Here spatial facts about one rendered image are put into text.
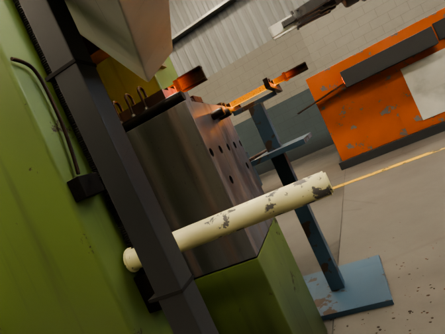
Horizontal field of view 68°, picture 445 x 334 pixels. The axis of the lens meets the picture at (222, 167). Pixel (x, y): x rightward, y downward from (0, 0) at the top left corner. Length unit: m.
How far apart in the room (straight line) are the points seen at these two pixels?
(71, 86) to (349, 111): 4.11
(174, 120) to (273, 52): 7.96
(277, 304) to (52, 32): 0.77
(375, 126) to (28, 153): 4.07
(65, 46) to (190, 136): 0.46
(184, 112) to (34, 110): 0.34
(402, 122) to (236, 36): 5.67
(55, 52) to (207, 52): 8.89
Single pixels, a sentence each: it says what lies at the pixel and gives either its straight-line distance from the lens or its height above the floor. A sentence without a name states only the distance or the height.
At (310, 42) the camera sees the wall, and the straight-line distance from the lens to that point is 8.65.
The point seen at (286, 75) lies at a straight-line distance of 1.45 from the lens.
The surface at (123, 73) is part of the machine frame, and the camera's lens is 1.41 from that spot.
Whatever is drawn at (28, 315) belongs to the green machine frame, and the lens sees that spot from 0.88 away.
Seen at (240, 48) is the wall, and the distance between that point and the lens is 9.02.
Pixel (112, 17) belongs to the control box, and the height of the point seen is 0.94.
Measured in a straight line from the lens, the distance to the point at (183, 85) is 1.04.
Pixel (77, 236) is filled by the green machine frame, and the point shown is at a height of 0.72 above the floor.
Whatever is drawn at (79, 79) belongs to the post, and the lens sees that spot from 0.47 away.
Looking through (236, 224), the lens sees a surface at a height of 0.61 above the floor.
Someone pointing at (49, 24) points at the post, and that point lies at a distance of 0.50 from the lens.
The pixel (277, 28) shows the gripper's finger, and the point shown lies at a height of 1.00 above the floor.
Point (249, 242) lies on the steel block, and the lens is 0.87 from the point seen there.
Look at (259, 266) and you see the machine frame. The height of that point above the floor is 0.44.
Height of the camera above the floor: 0.73
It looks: 1 degrees down
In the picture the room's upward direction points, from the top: 25 degrees counter-clockwise
